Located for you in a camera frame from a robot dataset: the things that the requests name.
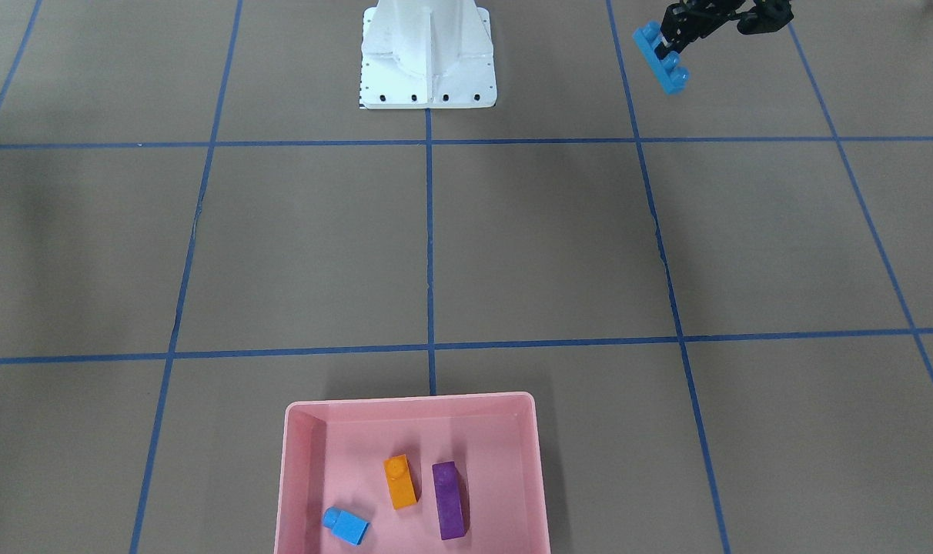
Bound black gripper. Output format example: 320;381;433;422
660;1;747;55

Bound long blue block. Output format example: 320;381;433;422
633;22;691;95

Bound purple block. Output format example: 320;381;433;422
431;462;469;541

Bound orange block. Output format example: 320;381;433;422
383;455;418;511

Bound small blue block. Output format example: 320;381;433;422
322;507;370;546

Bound pink plastic box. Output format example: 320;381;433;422
273;392;551;553

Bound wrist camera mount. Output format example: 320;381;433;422
737;1;794;35

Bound white camera pole stand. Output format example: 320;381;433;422
359;1;498;110

